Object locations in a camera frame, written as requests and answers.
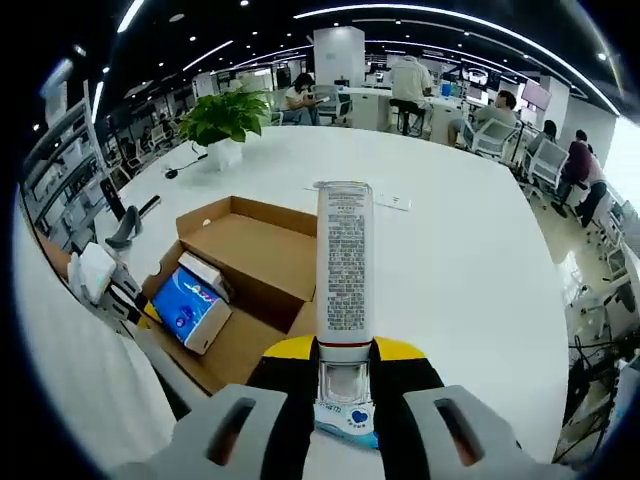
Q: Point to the metal storage shelf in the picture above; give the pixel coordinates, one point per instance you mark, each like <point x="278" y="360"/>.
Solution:
<point x="65" y="165"/>

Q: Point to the small pink background screen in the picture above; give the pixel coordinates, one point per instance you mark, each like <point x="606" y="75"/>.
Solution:
<point x="536" y="94"/>

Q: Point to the person's white shirt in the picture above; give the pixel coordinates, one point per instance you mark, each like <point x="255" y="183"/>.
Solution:
<point x="90" y="380"/>

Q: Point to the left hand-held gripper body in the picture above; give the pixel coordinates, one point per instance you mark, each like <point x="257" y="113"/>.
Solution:
<point x="92" y="272"/>

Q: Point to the brown cardboard shoe box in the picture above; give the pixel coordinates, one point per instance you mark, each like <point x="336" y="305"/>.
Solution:
<point x="265" y="250"/>

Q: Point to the white flat device black top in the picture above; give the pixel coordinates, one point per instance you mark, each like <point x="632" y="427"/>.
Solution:
<point x="149" y="205"/>

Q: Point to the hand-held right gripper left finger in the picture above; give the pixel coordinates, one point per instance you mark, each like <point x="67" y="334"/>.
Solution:
<point x="285" y="415"/>

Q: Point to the dark background monitor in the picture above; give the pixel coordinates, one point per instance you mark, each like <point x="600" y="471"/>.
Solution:
<point x="477" y="75"/>

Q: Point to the white table socket panel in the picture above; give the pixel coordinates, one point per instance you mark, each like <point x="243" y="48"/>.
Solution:
<point x="395" y="201"/>

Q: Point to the white tube clear cap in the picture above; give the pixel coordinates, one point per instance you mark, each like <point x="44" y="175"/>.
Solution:
<point x="345" y="260"/>

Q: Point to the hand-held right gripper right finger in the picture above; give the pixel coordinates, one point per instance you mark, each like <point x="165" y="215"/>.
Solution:
<point x="400" y="415"/>

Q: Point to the black upright panel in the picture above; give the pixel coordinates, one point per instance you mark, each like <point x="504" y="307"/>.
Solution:
<point x="112" y="200"/>

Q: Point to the potted green plant white pot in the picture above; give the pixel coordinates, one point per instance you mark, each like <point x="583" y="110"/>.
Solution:
<point x="225" y="115"/>

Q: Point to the blue tissue packet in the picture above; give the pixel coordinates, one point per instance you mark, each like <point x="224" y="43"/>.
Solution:
<point x="187" y="305"/>

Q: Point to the black stool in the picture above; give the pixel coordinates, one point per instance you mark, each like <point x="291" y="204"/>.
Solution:
<point x="405" y="107"/>

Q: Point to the grey curved headband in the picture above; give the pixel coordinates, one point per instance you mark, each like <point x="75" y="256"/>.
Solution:
<point x="125" y="230"/>

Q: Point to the white office chair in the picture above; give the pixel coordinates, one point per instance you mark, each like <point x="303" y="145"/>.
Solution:
<point x="492" y="137"/>
<point x="547" y="160"/>

